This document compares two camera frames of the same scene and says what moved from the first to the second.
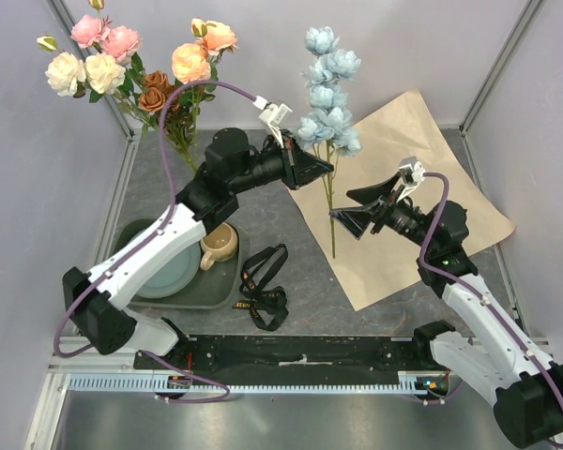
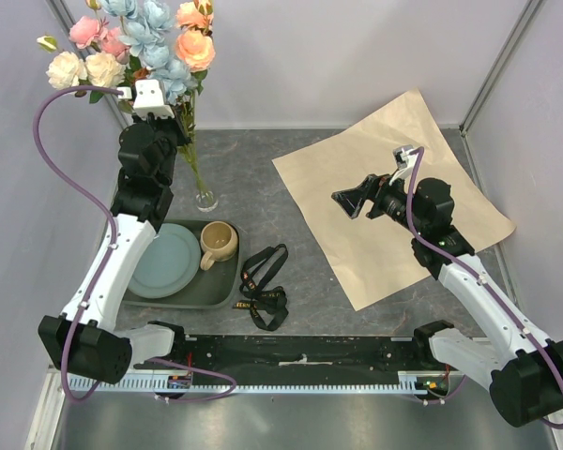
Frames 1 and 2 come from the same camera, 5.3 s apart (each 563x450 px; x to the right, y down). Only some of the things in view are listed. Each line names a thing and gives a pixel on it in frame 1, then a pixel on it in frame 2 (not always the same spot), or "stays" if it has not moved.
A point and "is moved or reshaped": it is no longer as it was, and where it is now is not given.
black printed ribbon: x=267 y=305 stays
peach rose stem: x=192 y=62 is moved or reshaped
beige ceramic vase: x=219 y=246 stays
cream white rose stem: x=68 y=75 stays
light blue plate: x=175 y=277 stays
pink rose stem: x=119 y=42 stays
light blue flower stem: x=326 y=132 -> x=144 y=25
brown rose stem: x=152 y=98 is moved or reshaped
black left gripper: x=300 y=167 -> x=170 y=122
